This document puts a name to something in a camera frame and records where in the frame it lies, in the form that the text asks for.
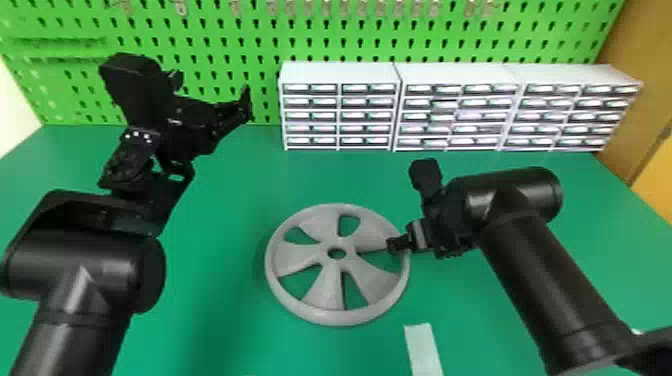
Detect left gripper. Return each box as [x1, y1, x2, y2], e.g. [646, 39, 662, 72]
[155, 84, 255, 162]

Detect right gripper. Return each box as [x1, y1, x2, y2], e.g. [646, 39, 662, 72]
[386, 217, 440, 257]

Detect grey wheel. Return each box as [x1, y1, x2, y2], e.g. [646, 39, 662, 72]
[263, 202, 412, 328]

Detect white drawer cabinet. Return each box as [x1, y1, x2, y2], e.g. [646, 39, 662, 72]
[393, 62, 526, 153]
[277, 61, 403, 152]
[501, 63, 645, 154]

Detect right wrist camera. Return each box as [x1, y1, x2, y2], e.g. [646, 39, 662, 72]
[408, 157, 447, 204]

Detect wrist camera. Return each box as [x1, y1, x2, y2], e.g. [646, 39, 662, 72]
[408, 157, 447, 204]
[97, 51, 185, 130]

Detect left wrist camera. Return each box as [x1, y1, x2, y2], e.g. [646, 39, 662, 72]
[97, 51, 185, 130]

